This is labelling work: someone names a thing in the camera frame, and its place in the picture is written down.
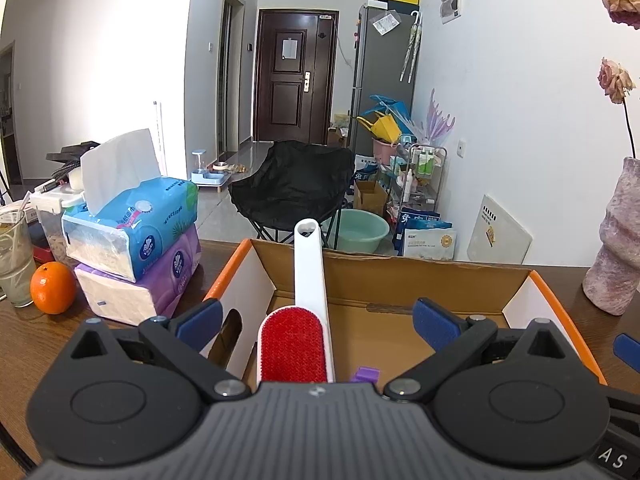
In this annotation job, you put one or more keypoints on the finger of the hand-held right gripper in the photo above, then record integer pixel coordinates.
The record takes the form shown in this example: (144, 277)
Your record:
(627, 347)

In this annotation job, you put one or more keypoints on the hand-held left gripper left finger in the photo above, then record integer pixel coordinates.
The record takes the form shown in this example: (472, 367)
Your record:
(200, 320)

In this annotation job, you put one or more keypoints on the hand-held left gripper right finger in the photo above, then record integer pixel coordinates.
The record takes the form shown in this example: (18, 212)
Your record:
(435, 325)

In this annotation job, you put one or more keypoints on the cardboard box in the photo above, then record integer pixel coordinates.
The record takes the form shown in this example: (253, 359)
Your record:
(400, 280)

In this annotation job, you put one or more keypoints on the small purple item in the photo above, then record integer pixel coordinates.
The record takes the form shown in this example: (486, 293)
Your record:
(366, 375)

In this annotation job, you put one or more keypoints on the white red lint brush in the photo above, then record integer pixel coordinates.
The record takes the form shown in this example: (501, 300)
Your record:
(310, 280)

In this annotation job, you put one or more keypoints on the purple tissue pack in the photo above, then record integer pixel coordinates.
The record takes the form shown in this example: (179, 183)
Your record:
(165, 280)

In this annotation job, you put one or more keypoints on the blue white paper pack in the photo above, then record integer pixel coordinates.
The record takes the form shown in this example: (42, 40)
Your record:
(425, 242)

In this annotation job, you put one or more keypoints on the pink ceramic vase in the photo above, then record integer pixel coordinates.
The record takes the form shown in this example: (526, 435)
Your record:
(615, 260)

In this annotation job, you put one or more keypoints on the blue tissue pack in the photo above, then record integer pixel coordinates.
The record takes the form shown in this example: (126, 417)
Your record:
(150, 220)

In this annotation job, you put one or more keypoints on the white flat board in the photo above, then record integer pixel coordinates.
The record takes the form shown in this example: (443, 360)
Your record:
(500, 230)

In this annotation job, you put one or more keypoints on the green plastic basin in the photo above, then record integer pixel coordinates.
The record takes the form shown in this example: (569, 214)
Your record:
(360, 230)

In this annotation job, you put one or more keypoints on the small brown carton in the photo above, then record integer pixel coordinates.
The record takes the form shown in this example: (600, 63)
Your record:
(370, 200)

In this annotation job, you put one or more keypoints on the pet water feeder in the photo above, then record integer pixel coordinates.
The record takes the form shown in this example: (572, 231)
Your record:
(205, 175)

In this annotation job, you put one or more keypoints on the orange fruit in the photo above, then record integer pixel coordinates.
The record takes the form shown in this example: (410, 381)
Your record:
(52, 287)

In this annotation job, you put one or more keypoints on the metal trolley rack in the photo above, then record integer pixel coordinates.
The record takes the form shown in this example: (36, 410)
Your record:
(425, 165)

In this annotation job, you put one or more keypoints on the black folding chair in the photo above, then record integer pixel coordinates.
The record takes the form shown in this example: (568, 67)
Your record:
(290, 180)

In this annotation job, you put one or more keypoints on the blue white carton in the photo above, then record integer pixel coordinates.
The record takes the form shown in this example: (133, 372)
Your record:
(367, 167)

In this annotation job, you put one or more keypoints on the pink bucket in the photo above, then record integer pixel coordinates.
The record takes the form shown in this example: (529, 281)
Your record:
(382, 151)

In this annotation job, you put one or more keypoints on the white standing pole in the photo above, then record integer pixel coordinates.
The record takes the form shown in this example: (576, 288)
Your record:
(157, 135)

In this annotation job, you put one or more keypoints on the glass cup with straw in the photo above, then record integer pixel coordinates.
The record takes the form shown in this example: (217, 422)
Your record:
(17, 260)

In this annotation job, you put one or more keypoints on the clear plastic food container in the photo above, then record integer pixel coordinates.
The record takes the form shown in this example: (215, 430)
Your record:
(50, 200)

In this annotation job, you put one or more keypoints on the yellow bag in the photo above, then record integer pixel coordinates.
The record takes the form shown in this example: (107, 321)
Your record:
(382, 127)

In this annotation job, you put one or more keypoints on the purple wing decoration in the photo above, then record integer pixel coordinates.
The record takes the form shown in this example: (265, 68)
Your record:
(435, 120)

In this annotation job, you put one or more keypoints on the blue bag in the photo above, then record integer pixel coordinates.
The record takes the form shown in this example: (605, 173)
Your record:
(385, 105)

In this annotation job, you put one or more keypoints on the dark brown door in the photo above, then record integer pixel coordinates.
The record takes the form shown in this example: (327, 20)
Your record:
(295, 100)

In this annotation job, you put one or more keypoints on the grey refrigerator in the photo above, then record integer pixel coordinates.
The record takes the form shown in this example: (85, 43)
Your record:
(380, 70)

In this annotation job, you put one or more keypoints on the dried pink rose bouquet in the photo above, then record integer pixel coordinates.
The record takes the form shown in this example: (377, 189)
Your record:
(616, 80)

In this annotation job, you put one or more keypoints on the folded pale umbrella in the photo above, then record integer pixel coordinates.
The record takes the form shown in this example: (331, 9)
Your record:
(411, 45)

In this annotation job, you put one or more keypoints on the white wall socket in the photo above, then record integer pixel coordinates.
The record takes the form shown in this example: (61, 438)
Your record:
(461, 149)

